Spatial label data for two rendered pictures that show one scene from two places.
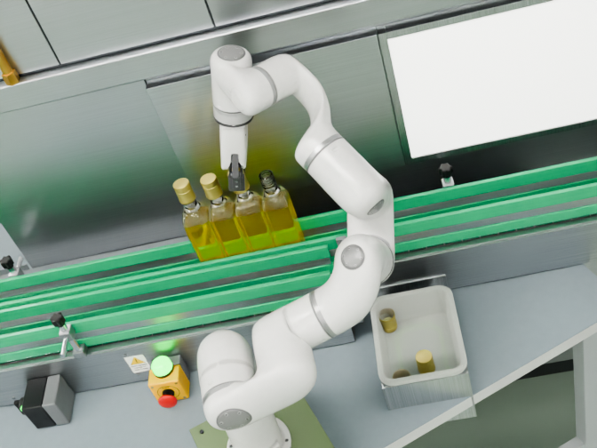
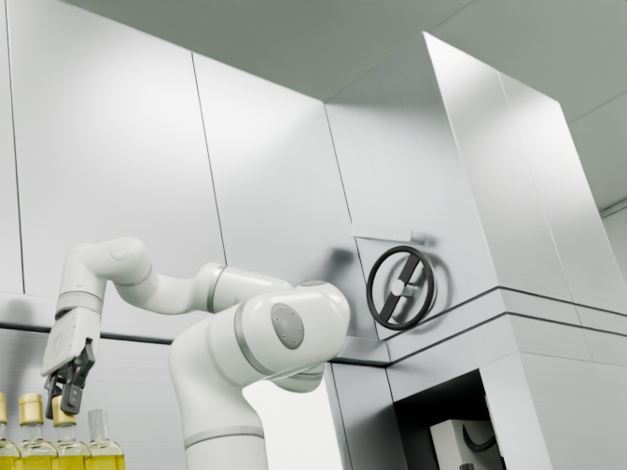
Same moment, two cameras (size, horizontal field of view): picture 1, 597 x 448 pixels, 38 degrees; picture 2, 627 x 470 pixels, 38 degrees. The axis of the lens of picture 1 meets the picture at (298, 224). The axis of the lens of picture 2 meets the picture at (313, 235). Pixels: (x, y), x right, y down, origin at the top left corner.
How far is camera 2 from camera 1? 185 cm
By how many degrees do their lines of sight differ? 87
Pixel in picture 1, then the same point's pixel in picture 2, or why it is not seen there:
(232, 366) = not seen: hidden behind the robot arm
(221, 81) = (92, 251)
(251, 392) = (299, 296)
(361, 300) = (341, 302)
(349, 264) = (314, 283)
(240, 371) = not seen: hidden behind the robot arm
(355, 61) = (156, 367)
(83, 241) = not seen: outside the picture
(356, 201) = (282, 283)
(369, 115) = (165, 437)
